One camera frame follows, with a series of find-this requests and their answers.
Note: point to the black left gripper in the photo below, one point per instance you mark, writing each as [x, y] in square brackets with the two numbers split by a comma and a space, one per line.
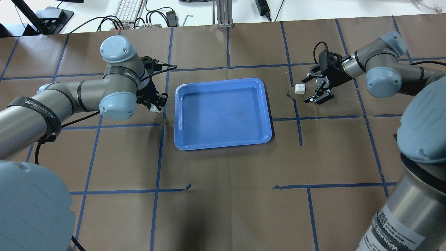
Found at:
[145, 90]

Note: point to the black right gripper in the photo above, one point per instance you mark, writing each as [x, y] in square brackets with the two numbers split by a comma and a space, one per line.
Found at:
[331, 74]

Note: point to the white block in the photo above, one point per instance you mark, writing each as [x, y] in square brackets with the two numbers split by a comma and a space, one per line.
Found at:
[299, 89]
[154, 109]

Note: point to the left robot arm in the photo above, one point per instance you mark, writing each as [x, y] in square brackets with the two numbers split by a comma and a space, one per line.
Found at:
[126, 82]

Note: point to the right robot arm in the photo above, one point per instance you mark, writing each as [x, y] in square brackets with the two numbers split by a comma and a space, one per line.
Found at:
[413, 216]

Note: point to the blue plastic tray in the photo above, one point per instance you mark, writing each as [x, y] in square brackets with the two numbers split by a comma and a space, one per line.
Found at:
[221, 114]

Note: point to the white keyboard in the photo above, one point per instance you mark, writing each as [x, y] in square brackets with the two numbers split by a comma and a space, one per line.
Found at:
[127, 11]

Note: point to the black power adapter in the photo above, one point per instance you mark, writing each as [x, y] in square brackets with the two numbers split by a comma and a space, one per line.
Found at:
[263, 8]

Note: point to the black monitor stand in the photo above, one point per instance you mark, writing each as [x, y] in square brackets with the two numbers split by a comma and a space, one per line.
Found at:
[49, 21]

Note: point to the aluminium frame post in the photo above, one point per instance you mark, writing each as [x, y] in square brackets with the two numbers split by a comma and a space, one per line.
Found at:
[224, 14]

